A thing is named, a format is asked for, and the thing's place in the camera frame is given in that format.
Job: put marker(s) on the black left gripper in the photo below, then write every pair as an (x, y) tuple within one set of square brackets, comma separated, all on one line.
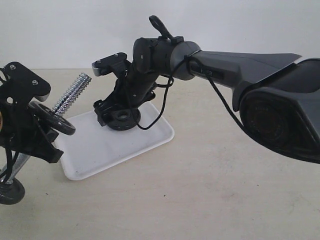
[(25, 132)]

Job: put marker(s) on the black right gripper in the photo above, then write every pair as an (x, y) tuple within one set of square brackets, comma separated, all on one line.
[(129, 92)]

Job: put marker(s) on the black weight plate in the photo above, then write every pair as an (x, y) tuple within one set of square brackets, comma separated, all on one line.
[(53, 120), (11, 193), (124, 119)]

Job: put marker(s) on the chrome threaded dumbbell bar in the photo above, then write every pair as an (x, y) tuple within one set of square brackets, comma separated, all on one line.
[(60, 108)]

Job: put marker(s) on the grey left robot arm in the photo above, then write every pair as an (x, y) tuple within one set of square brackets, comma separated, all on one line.
[(1, 120)]

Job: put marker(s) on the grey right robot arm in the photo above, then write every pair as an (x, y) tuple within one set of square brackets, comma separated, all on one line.
[(277, 95)]

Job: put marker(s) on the white rectangular plastic tray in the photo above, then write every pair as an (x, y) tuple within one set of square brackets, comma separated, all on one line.
[(94, 148)]

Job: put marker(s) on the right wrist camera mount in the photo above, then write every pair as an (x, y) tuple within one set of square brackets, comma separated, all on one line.
[(115, 63)]

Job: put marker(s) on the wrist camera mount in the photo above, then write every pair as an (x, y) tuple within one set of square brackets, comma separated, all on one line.
[(115, 63), (23, 84)]

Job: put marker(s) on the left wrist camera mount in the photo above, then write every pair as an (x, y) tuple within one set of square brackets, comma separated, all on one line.
[(23, 84)]

